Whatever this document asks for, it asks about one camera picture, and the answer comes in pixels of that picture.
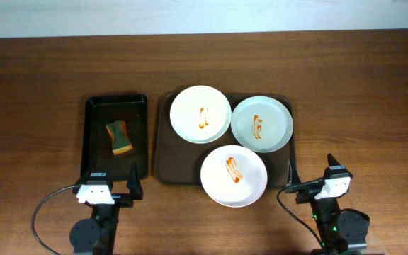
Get pale grey plate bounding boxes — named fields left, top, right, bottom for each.
left=231, top=96, right=294, bottom=153

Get white plate front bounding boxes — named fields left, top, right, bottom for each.
left=200, top=145, right=268, bottom=208

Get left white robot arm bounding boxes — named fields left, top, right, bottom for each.
left=69, top=164, right=144, bottom=255

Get green and orange sponge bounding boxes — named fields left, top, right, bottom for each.
left=106, top=120, right=133, bottom=155

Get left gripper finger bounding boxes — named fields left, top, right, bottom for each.
left=79, top=159, right=95, bottom=185
left=127, top=161, right=144, bottom=200

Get large brown serving tray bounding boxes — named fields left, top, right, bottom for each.
left=154, top=91, right=297, bottom=188

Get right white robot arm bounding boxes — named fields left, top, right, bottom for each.
left=279, top=154, right=370, bottom=255

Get small black tray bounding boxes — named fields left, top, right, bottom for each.
left=81, top=93, right=149, bottom=181

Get left black cable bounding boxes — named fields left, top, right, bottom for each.
left=30, top=184, right=81, bottom=255

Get white plate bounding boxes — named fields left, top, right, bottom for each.
left=200, top=145, right=268, bottom=208
left=169, top=85, right=232, bottom=144

